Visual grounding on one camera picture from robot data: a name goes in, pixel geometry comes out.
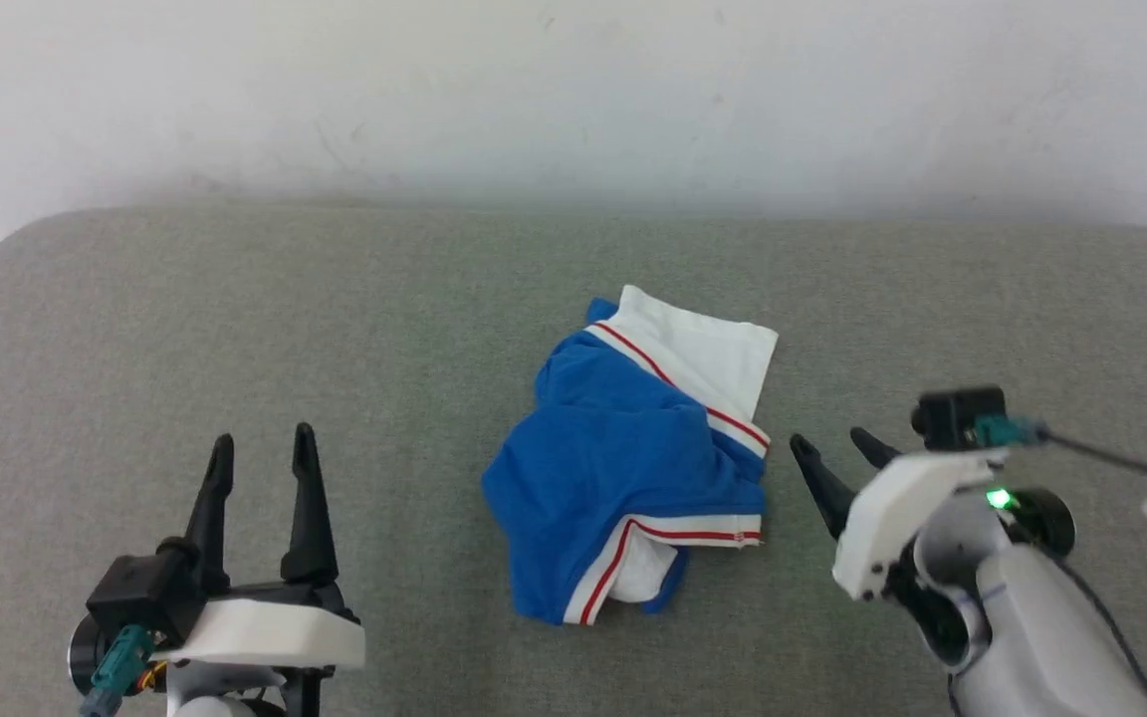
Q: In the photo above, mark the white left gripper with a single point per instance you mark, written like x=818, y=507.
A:
x=265, y=627

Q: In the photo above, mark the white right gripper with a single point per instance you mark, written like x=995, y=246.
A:
x=897, y=518

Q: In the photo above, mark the blue white red-striped garment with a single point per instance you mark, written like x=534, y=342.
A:
x=613, y=468

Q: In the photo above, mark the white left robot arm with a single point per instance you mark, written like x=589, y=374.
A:
x=225, y=697

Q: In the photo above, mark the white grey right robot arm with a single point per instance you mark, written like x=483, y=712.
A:
x=1032, y=627

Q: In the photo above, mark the grey fabric sofa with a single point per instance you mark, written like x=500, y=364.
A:
x=235, y=329

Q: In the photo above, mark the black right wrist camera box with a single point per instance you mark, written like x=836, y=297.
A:
x=957, y=416

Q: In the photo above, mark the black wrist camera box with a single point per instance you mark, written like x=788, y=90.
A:
x=957, y=416
x=140, y=593

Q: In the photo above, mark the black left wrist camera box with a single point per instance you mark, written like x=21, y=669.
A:
x=140, y=593

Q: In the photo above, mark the teal right camera connector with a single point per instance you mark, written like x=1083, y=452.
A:
x=1007, y=431

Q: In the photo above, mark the teal camera connector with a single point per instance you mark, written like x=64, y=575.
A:
x=115, y=672
x=1007, y=431

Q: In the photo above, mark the teal left camera connector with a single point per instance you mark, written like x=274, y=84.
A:
x=115, y=672

